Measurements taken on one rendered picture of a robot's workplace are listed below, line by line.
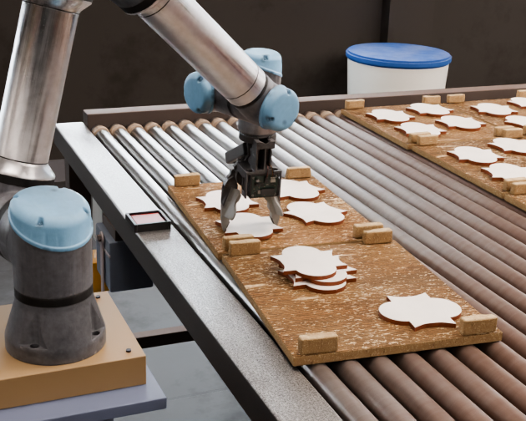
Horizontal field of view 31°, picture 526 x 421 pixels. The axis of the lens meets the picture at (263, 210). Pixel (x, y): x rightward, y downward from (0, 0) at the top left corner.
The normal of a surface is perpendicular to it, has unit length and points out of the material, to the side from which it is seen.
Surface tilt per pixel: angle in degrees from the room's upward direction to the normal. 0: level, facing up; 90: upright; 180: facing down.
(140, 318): 0
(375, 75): 94
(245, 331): 0
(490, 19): 90
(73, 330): 74
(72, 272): 91
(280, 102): 91
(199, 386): 0
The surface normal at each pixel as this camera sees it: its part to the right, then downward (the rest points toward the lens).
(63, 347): 0.37, 0.04
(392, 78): -0.22, 0.38
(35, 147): 0.62, 0.29
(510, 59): 0.39, 0.32
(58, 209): 0.12, -0.89
